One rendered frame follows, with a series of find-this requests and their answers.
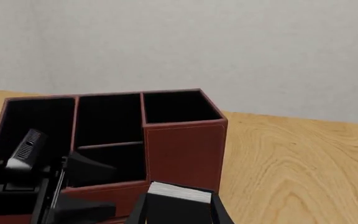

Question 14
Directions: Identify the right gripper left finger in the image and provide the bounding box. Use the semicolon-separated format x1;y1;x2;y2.
125;192;150;224

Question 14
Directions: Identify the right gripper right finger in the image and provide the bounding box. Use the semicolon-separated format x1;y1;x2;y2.
210;193;236;224

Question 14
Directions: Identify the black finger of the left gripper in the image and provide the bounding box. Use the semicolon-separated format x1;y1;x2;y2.
64;150;118;188
53;192;117;221

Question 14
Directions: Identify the red-brown desk caddy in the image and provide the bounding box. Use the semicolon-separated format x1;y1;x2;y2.
0;88;229;224

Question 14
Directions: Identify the black book with white pages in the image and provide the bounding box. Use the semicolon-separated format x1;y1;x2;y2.
141;180;215;224

